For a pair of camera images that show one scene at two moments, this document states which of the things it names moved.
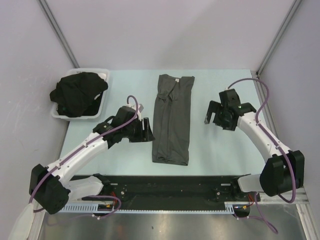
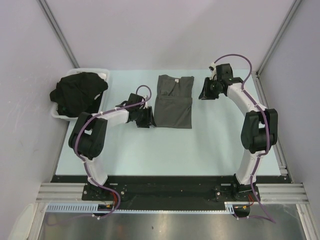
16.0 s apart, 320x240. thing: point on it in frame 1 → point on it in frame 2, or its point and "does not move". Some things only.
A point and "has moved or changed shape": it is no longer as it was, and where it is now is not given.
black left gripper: (139, 138) → (148, 113)
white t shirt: (103, 76) does not move
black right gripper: (215, 107) → (205, 91)
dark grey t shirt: (172, 120) has moved or changed shape
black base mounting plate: (173, 188) does not move
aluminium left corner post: (59, 32) does not move
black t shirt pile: (75, 94) does not move
